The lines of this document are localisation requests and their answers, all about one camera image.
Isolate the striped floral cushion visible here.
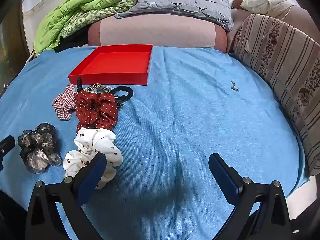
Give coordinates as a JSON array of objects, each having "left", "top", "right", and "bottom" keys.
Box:
[{"left": 232, "top": 14, "right": 320, "bottom": 177}]

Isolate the red white plaid scrunchie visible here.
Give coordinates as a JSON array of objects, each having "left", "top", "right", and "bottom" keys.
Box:
[{"left": 52, "top": 84, "right": 78, "bottom": 120}]

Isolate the blue blanket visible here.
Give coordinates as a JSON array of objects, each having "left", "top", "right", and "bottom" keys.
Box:
[{"left": 0, "top": 45, "right": 309, "bottom": 240}]

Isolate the green quilt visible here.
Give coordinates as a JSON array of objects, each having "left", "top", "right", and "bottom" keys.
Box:
[{"left": 34, "top": 0, "right": 145, "bottom": 55}]

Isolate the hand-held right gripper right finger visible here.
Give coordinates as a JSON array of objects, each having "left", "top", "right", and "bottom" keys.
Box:
[{"left": 208, "top": 153, "right": 292, "bottom": 240}]

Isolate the black wavy hair tie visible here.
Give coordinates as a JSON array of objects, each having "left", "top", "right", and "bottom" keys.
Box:
[{"left": 110, "top": 85, "right": 134, "bottom": 103}]

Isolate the dark cloth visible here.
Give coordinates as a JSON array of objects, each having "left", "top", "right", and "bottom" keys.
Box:
[{"left": 56, "top": 34, "right": 89, "bottom": 53}]

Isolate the black sheer scrunchie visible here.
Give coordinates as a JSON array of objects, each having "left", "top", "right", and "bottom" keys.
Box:
[{"left": 18, "top": 123, "right": 62, "bottom": 174}]

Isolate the red polka dot scrunchie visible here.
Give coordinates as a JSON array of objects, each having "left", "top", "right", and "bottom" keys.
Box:
[{"left": 74, "top": 91, "right": 118, "bottom": 133}]

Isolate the white cherry print scrunchie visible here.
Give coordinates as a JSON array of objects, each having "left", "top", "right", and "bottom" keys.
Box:
[{"left": 62, "top": 127, "right": 123, "bottom": 189}]

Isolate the pink bolster cushion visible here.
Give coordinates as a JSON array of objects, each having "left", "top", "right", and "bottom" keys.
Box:
[{"left": 88, "top": 14, "right": 228, "bottom": 53}]

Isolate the beige floral pillow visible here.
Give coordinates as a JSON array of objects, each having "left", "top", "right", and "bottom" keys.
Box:
[{"left": 240, "top": 0, "right": 295, "bottom": 18}]

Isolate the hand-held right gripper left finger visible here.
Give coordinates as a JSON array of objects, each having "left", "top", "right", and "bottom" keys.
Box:
[{"left": 25, "top": 152, "right": 108, "bottom": 240}]

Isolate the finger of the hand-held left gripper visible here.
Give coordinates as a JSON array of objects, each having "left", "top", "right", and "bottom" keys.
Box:
[{"left": 0, "top": 135, "right": 15, "bottom": 159}]

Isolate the red shallow box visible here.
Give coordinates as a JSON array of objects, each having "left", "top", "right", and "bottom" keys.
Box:
[{"left": 68, "top": 44, "right": 153, "bottom": 86}]

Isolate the grey quilted pillow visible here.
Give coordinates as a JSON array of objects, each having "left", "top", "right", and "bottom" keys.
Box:
[{"left": 115, "top": 0, "right": 234, "bottom": 32}]

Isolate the wooden glass cabinet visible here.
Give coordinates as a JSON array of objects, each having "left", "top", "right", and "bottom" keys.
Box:
[{"left": 0, "top": 2, "right": 30, "bottom": 98}]

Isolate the leopard print scrunchie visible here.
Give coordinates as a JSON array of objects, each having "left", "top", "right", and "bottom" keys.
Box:
[{"left": 86, "top": 83, "right": 108, "bottom": 93}]

